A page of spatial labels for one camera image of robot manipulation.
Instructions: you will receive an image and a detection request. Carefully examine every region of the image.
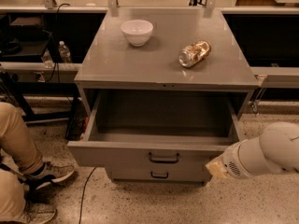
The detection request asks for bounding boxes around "grey lower drawer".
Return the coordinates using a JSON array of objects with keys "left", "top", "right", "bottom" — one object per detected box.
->
[{"left": 106, "top": 167, "right": 211, "bottom": 185}]

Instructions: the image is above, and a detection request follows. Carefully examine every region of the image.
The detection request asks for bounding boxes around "black drawer handle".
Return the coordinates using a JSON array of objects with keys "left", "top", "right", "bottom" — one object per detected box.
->
[
  {"left": 148, "top": 152, "right": 179, "bottom": 164},
  {"left": 150, "top": 172, "right": 169, "bottom": 179}
]

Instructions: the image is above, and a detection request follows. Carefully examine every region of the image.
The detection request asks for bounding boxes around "grey drawer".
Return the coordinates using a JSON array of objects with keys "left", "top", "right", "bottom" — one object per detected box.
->
[
  {"left": 68, "top": 90, "right": 242, "bottom": 167},
  {"left": 106, "top": 167, "right": 211, "bottom": 185}
]

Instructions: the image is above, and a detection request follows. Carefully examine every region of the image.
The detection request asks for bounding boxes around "grey top drawer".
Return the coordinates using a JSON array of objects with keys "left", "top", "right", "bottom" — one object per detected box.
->
[{"left": 68, "top": 90, "right": 242, "bottom": 167}]

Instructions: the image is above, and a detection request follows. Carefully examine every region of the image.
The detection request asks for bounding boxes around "black top drawer handle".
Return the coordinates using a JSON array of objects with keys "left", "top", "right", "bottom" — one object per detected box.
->
[{"left": 148, "top": 152, "right": 179, "bottom": 164}]

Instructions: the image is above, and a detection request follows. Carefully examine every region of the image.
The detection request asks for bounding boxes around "white ceramic bowl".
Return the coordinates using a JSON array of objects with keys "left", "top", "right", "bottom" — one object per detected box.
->
[{"left": 121, "top": 20, "right": 153, "bottom": 47}]

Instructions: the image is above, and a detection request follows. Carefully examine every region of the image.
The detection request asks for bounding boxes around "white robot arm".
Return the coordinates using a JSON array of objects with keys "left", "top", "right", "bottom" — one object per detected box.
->
[{"left": 206, "top": 122, "right": 299, "bottom": 179}]

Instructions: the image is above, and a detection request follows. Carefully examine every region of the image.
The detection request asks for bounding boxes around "black side table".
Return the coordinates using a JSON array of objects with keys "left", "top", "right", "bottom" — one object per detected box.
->
[{"left": 0, "top": 14, "right": 74, "bottom": 123}]

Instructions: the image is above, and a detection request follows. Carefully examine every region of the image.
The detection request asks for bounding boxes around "clear plastic water bottle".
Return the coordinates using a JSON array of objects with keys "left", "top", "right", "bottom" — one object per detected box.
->
[{"left": 58, "top": 41, "right": 72, "bottom": 63}]

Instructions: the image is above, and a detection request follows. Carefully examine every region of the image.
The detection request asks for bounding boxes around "grey metal drawer cabinet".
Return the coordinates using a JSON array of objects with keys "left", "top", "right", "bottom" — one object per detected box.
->
[{"left": 75, "top": 7, "right": 258, "bottom": 111}]

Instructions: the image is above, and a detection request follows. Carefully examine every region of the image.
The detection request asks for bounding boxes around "black floor cable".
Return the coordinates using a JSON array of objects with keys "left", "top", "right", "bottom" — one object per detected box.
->
[{"left": 78, "top": 166, "right": 98, "bottom": 224}]

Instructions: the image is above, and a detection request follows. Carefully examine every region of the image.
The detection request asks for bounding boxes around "black lower drawer handle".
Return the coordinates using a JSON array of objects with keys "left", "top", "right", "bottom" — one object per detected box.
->
[{"left": 150, "top": 172, "right": 169, "bottom": 179}]

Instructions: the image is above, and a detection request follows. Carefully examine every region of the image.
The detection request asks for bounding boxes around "small clear plastic bottle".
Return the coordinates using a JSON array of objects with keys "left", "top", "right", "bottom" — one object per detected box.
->
[{"left": 41, "top": 49, "right": 54, "bottom": 69}]

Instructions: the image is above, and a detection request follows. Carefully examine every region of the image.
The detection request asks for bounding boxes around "grey white sneaker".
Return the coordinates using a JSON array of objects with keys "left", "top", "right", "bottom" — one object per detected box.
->
[{"left": 25, "top": 161, "right": 75, "bottom": 189}]

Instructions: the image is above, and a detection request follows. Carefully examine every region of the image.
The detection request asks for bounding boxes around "person's leg in khaki trousers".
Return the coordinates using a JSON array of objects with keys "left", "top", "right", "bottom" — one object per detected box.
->
[{"left": 0, "top": 103, "right": 44, "bottom": 175}]

